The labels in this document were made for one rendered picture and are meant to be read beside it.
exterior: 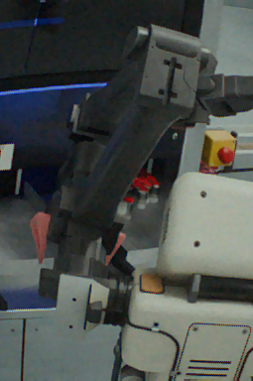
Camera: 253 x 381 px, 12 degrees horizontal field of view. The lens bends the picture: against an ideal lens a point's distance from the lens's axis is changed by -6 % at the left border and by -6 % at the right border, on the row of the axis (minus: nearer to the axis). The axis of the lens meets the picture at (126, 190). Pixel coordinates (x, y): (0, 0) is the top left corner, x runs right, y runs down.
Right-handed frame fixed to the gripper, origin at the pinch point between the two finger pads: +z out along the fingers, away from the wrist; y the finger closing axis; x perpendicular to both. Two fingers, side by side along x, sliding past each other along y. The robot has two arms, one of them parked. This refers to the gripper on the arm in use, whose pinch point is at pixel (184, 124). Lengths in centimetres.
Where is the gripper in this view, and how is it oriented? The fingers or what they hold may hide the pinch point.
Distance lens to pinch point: 238.0
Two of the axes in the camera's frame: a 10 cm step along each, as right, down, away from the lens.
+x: -0.2, 9.4, -3.4
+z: 0.5, 3.4, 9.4
